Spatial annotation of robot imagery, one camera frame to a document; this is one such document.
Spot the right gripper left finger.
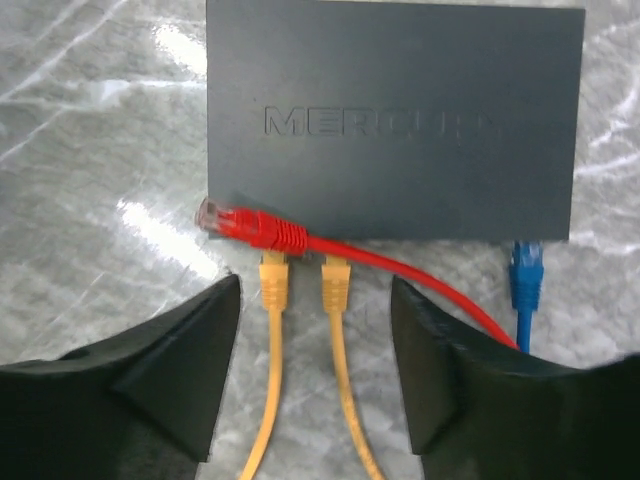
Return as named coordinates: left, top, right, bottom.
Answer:
left=1, top=274, right=241, bottom=480

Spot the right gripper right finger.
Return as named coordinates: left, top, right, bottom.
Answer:
left=391, top=279, right=639, bottom=479

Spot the blue ethernet cable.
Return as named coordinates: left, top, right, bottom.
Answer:
left=507, top=239, right=546, bottom=354

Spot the yellow ethernet cable long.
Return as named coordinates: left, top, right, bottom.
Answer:
left=239, top=250, right=289, bottom=480

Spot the yellow ethernet cable short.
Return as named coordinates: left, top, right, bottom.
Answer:
left=321, top=256, right=385, bottom=480

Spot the red ethernet cable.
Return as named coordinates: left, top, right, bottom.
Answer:
left=193, top=196, right=521, bottom=351

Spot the black network switch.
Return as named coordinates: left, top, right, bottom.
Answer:
left=206, top=1, right=586, bottom=242

